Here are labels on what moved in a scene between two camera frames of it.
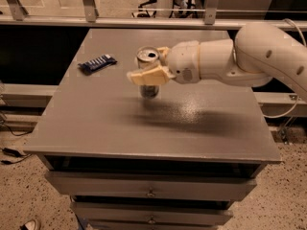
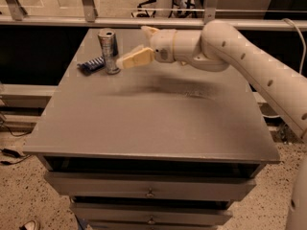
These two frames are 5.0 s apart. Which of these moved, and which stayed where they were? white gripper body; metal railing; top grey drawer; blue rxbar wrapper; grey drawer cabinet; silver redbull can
Moved: silver redbull can; white gripper body
Stayed: grey drawer cabinet; metal railing; top grey drawer; blue rxbar wrapper
